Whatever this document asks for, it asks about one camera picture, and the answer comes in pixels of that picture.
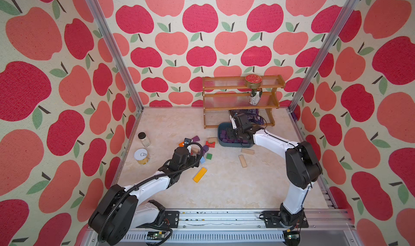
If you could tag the yellow can white lid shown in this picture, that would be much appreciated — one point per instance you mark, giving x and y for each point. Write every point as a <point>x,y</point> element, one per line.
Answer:
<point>141,156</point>

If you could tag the aluminium frame post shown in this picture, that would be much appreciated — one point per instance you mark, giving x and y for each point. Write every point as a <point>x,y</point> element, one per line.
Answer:
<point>332,37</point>
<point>115,52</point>

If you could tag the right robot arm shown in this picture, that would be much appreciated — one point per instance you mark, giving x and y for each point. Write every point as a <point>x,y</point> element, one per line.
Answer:
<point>302,166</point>

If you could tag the natural wood cube block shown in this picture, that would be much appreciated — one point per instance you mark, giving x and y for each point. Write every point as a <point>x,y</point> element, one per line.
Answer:
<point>212,140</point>

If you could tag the natural wood long block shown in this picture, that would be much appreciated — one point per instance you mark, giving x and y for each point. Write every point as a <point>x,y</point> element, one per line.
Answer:
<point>242,161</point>

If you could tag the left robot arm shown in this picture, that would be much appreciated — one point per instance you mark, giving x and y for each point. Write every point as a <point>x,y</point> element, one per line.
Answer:
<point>124,207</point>

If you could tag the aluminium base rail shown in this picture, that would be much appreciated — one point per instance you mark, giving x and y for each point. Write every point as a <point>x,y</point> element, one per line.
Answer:
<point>244,227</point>

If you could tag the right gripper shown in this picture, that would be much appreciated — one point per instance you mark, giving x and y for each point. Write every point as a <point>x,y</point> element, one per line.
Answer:
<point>231,131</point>

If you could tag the glass jar black lid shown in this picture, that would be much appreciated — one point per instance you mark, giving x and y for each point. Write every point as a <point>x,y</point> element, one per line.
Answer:
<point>143,137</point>

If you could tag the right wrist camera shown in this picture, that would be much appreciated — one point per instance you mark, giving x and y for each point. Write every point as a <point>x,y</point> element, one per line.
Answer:
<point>233,122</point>

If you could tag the small green white bottle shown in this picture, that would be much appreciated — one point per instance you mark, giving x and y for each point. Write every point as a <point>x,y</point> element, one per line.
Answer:
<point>255,96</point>

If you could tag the purple snack bag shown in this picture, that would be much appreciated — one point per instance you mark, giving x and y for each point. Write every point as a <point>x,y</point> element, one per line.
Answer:
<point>252,115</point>

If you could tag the wooden three-tier shelf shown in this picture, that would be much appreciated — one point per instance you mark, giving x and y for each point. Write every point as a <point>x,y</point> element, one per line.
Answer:
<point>222,94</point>

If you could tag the left aluminium frame post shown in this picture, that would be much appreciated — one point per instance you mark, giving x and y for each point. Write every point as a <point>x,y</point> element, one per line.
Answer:
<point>115,52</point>

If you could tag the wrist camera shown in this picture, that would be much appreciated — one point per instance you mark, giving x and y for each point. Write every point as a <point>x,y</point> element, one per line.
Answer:
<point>233,122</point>
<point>187,142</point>

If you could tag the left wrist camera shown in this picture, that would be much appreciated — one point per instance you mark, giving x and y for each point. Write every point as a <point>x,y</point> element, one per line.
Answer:
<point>187,142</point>

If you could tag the yellow long block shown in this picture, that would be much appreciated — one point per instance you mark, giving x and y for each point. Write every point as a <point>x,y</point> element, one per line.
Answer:
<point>200,175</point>

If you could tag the right aluminium frame post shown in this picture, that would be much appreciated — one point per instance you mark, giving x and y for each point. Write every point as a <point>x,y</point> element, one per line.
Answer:
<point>332,37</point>

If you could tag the red lidded tin can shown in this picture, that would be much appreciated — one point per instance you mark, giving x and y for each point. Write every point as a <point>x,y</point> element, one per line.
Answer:
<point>253,81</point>

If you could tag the red arch block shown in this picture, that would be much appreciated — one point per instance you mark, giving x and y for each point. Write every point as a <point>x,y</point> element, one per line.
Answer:
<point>210,144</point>

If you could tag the teal plastic storage bin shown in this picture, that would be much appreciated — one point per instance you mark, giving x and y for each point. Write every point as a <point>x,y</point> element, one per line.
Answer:
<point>231,140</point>

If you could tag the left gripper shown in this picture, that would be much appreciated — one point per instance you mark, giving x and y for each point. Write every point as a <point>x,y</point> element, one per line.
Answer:
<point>193,159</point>

